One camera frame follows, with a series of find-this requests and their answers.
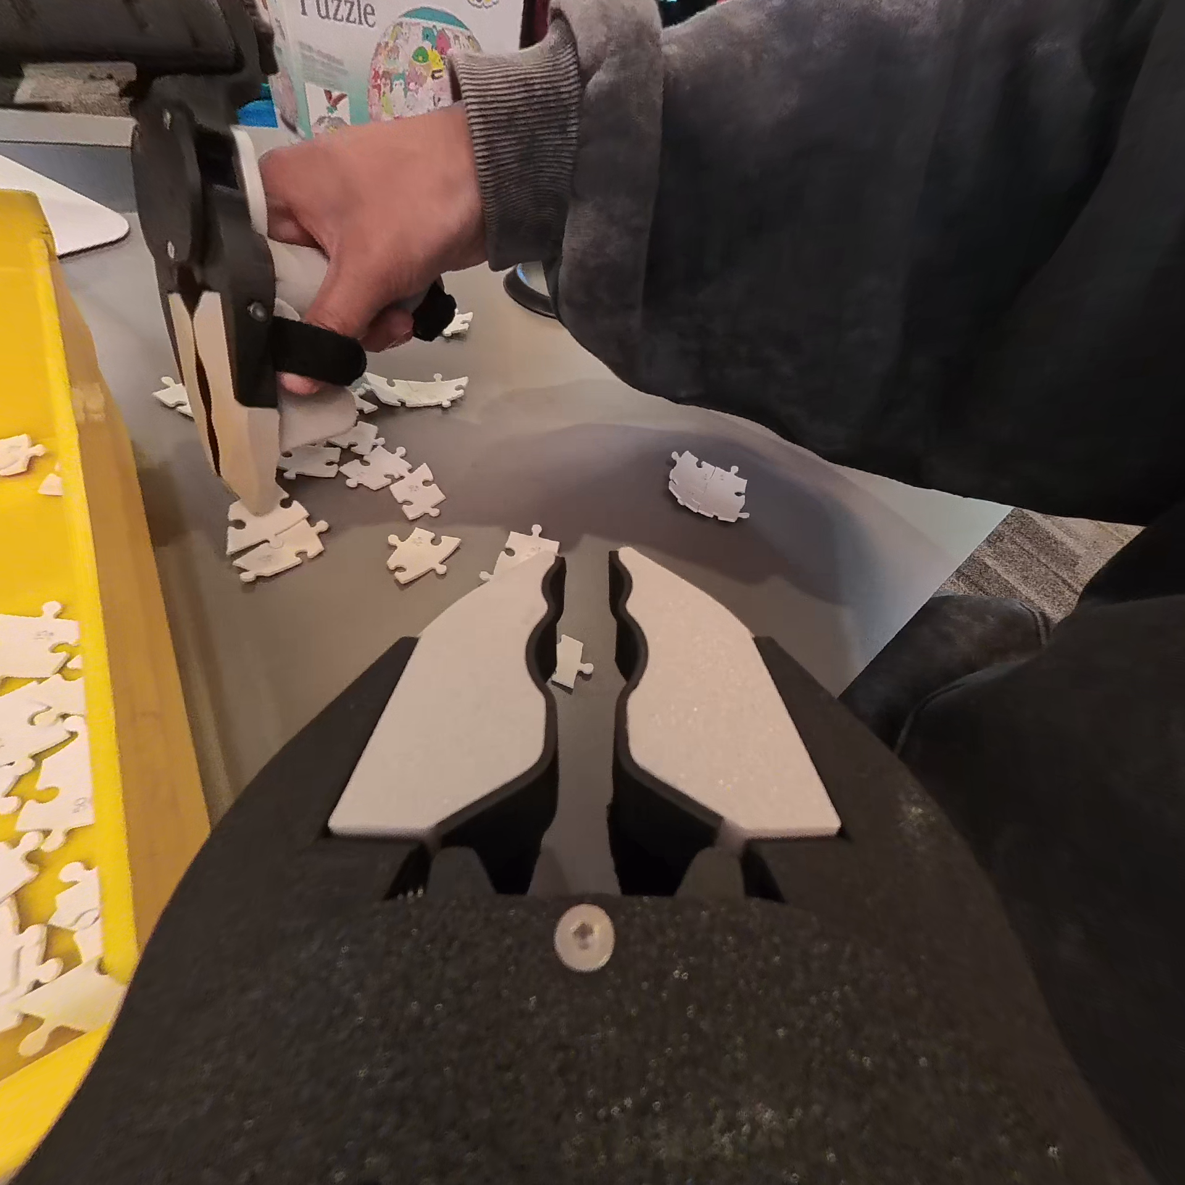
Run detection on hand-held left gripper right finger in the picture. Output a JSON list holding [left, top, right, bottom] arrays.
[[608, 547, 844, 895]]

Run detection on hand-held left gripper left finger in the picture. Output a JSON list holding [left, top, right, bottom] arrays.
[[329, 554, 566, 895]]

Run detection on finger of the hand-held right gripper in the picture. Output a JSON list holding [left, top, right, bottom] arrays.
[[167, 293, 223, 476], [195, 295, 360, 523]]

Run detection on yellow plastic bins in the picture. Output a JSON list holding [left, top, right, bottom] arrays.
[[0, 190, 216, 1163]]

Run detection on batch of puzzle pieces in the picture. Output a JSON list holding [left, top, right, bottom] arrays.
[[0, 431, 126, 1057]]

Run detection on loose white puzzle pieces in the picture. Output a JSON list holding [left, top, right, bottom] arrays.
[[363, 373, 468, 410]]

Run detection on printed puzzle box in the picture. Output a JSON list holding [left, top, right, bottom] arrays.
[[236, 0, 523, 140]]

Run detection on person's right hand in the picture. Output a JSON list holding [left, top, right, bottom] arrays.
[[260, 105, 490, 400]]

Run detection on black round table grommet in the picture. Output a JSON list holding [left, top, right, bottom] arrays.
[[502, 262, 559, 321]]

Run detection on person's dark clothing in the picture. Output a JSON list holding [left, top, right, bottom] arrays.
[[838, 500, 1185, 1185]]

